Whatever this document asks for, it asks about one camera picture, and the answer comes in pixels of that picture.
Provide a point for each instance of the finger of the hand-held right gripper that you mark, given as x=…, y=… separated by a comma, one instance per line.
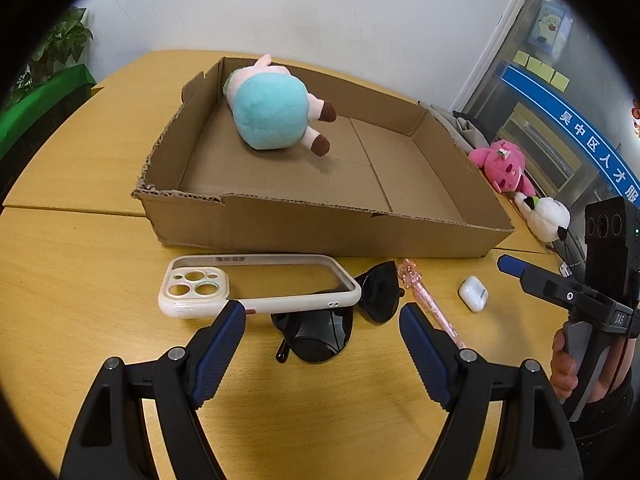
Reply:
x=510, y=263

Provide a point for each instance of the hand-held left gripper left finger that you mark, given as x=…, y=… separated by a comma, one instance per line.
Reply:
x=220, y=345

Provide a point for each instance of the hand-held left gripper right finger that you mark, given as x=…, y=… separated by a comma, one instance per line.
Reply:
x=422, y=345

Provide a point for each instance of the white earbud case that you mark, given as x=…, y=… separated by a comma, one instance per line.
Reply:
x=473, y=294

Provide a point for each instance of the white phone case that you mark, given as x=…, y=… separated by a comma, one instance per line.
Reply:
x=190, y=306

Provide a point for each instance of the pink pen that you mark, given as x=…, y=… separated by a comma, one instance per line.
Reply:
x=425, y=295

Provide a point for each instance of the black sunglasses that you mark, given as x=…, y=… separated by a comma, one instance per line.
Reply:
x=315, y=335

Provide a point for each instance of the brown cardboard box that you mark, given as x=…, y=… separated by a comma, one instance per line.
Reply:
x=280, y=175

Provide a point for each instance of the person's right hand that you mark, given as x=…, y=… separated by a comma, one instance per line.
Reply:
x=564, y=360

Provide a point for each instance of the white plush toy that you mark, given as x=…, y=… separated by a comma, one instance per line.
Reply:
x=547, y=217

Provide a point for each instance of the wooden shelf unit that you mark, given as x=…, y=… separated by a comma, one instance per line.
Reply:
x=545, y=150

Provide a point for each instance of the grey cloth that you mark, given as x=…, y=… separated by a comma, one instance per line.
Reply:
x=465, y=130

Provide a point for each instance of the red window sticker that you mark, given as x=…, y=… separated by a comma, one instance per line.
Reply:
x=636, y=115

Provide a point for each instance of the blue banner strip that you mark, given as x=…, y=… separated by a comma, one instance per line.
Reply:
x=575, y=115

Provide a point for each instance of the yellow sticky note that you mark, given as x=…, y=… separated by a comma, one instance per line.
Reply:
x=535, y=63
x=546, y=71
x=522, y=58
x=560, y=81

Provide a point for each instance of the cartoon poster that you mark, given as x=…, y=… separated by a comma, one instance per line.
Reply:
x=549, y=27

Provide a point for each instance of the teal and pink plush toy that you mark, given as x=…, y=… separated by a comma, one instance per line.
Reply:
x=270, y=110

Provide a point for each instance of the green potted plant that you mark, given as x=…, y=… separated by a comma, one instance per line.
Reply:
x=62, y=40

